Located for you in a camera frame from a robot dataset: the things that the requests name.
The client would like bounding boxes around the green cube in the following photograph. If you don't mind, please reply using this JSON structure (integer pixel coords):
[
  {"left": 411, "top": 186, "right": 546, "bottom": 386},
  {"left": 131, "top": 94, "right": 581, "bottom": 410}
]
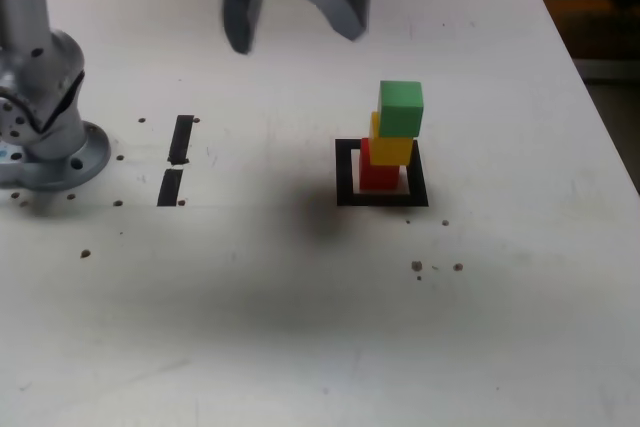
[{"left": 376, "top": 79, "right": 426, "bottom": 139}]

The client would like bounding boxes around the red cube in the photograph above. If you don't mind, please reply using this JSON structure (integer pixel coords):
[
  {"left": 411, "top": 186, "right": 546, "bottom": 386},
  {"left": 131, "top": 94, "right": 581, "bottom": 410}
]
[{"left": 358, "top": 137, "right": 402, "bottom": 193}]

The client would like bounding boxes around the black tape strip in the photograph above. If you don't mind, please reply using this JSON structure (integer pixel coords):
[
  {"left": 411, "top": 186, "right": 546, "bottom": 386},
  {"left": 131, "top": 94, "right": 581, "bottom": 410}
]
[{"left": 155, "top": 114, "right": 196, "bottom": 209}]

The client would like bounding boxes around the black tape square outline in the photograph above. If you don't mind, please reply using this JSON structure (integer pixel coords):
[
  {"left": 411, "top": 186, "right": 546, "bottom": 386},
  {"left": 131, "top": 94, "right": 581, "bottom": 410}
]
[{"left": 334, "top": 138, "right": 431, "bottom": 209}]

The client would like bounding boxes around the yellow cube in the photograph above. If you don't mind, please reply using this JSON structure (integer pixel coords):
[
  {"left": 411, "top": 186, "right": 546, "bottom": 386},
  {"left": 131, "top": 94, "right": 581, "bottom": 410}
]
[{"left": 368, "top": 110, "right": 416, "bottom": 167}]

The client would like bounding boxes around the grey metal bar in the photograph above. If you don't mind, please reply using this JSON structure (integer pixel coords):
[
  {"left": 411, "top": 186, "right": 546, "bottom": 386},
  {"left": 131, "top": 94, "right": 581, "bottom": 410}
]
[{"left": 573, "top": 57, "right": 640, "bottom": 82}]

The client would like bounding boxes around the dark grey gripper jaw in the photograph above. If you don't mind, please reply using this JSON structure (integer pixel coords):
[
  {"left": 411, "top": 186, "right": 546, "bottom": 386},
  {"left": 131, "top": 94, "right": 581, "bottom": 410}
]
[{"left": 220, "top": 0, "right": 264, "bottom": 56}]

